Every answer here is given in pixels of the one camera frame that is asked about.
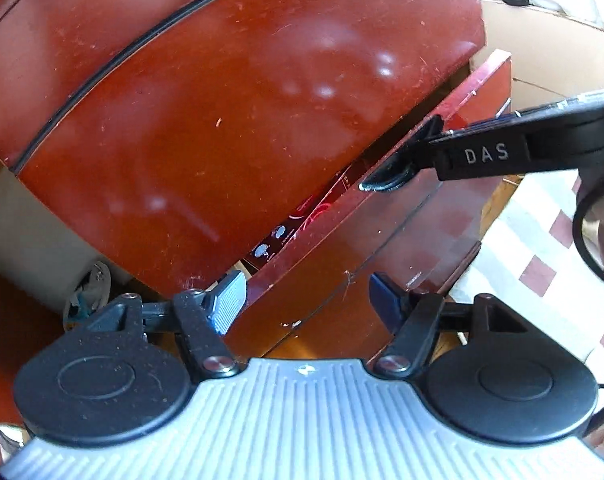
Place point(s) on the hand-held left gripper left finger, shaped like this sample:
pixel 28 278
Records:
pixel 229 301

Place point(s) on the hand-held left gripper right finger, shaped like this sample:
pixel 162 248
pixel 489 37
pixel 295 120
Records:
pixel 384 302

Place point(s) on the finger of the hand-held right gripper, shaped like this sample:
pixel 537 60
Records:
pixel 482 157
pixel 492 121

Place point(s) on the wooden drawer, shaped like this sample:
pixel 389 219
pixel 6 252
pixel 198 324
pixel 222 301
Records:
pixel 332 260
pixel 56 35

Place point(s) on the dark wooden drawer cabinet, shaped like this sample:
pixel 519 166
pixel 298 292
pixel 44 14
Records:
pixel 412 260

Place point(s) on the cardboard panel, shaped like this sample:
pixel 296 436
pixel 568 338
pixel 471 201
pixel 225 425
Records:
pixel 557 60

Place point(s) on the red box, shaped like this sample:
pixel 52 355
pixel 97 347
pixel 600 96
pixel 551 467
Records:
pixel 312 212

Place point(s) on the red-brown wooden cabinet top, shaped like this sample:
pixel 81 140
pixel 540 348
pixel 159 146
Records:
pixel 206 135

